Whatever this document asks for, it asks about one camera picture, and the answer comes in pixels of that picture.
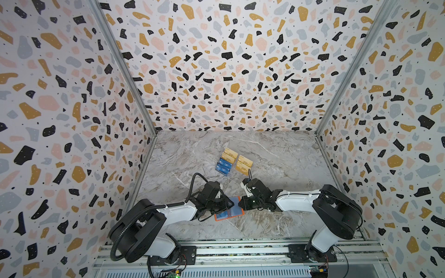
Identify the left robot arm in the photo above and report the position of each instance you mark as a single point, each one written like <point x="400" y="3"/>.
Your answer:
<point x="136" y="234"/>

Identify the blue card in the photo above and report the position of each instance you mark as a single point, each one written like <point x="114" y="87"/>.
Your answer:
<point x="225" y="163"/>
<point x="222" y="169"/>

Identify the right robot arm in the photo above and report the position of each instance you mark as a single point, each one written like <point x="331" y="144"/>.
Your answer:
<point x="341" y="216"/>

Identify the gold card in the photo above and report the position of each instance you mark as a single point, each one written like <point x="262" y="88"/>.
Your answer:
<point x="242" y="168"/>
<point x="231" y="153"/>
<point x="245" y="161"/>
<point x="228" y="158"/>

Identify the right aluminium corner post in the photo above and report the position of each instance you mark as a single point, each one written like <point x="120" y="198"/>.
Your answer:
<point x="382" y="15"/>

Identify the aluminium corner post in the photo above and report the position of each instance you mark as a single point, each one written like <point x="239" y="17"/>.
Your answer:
<point x="382" y="15"/>
<point x="100" y="18"/>

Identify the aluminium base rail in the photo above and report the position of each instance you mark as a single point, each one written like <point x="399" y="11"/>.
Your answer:
<point x="274" y="258"/>

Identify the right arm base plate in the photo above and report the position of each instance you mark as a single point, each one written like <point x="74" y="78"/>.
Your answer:
<point x="306" y="253"/>

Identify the gold card back right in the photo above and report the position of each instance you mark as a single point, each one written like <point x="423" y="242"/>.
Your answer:
<point x="245" y="161"/>

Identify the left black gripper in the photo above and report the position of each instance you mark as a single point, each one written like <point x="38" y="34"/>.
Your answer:
<point x="226" y="204"/>

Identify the left aluminium corner post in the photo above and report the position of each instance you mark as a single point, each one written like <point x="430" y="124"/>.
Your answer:
<point x="100" y="18"/>

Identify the gold card back left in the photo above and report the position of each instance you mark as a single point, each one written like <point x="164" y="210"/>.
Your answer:
<point x="231" y="153"/>

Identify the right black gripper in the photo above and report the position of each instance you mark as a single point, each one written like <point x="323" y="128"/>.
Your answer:
<point x="250" y="201"/>

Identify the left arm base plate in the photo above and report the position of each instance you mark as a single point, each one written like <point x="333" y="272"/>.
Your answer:
<point x="183" y="254"/>

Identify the orange card holder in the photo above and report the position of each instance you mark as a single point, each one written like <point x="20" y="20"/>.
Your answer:
<point x="234" y="211"/>

